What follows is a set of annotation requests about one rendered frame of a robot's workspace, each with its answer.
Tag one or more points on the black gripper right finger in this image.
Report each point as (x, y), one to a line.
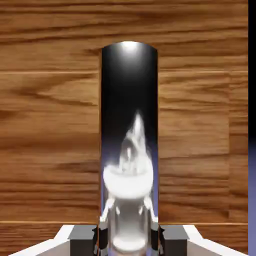
(174, 242)

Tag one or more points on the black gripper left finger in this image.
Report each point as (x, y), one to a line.
(81, 242)

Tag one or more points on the wooden cabinet door front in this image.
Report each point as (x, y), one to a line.
(50, 120)

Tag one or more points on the wooden cabinet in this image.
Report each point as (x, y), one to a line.
(200, 40)

